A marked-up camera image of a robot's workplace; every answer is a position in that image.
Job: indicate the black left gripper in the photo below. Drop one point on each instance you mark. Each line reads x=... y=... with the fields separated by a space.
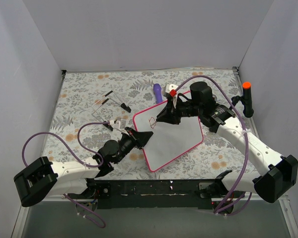
x=134 y=139

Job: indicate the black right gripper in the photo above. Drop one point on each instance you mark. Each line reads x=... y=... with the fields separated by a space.
x=173 y=112

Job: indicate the pink framed whiteboard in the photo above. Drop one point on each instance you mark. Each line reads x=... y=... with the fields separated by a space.
x=168 y=141

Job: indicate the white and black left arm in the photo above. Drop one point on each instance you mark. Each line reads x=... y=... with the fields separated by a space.
x=43 y=178

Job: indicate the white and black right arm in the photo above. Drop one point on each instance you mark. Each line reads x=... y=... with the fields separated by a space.
x=277 y=173

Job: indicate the floral patterned table mat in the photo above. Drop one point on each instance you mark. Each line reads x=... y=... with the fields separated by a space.
x=76 y=133

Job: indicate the black stick with orange tip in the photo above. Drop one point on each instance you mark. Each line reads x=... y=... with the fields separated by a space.
x=245 y=99

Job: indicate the white wire whiteboard stand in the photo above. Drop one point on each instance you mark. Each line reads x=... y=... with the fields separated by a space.
x=108 y=107

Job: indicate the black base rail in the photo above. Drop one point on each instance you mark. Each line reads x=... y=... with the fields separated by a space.
x=166 y=193

